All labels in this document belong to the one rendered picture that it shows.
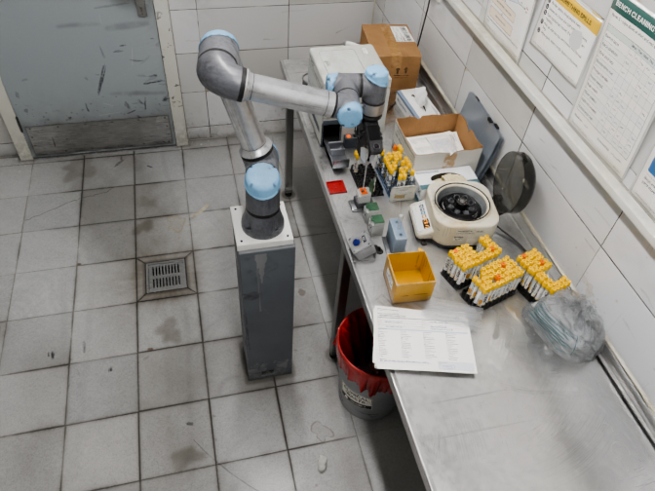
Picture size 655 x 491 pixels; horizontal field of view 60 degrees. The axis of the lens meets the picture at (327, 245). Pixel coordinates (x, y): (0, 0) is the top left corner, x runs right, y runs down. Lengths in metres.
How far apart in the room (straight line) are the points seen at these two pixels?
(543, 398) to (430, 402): 0.33
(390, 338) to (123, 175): 2.37
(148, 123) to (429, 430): 2.73
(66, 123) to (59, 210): 0.56
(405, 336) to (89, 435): 1.48
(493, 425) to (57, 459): 1.75
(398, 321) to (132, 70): 2.35
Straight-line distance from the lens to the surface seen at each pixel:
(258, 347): 2.44
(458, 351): 1.78
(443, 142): 2.41
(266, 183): 1.83
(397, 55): 2.72
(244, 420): 2.58
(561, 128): 1.93
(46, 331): 3.03
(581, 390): 1.86
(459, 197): 2.10
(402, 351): 1.73
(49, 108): 3.76
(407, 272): 1.93
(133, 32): 3.46
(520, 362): 1.84
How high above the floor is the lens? 2.33
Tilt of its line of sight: 47 degrees down
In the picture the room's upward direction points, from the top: 5 degrees clockwise
